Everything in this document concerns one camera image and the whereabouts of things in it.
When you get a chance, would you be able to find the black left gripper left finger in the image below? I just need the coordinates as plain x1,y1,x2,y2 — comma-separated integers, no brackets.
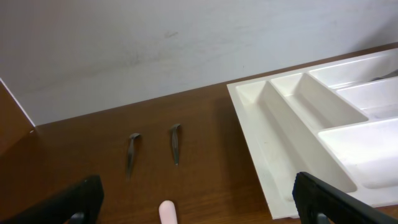
1,175,104,223

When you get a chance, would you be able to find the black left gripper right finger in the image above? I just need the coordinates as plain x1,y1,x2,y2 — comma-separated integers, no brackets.
292,172,397,224

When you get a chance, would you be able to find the white plastic cutlery tray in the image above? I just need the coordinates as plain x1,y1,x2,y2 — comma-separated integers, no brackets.
228,49,397,219

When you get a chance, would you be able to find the small steel teaspoon left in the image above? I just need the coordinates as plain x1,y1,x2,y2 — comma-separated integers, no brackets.
126,133,140,180

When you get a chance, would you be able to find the small steel teaspoon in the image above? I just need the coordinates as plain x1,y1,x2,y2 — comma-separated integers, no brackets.
171,123,180,166
126,133,140,180

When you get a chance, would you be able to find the pink white plastic knife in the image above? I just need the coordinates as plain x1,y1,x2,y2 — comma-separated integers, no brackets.
159,200,178,224

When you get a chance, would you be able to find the small steel teaspoon right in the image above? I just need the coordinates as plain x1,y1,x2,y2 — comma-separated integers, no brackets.
171,123,180,166

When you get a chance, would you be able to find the steel fork in tray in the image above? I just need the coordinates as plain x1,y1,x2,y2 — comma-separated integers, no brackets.
371,70,398,82

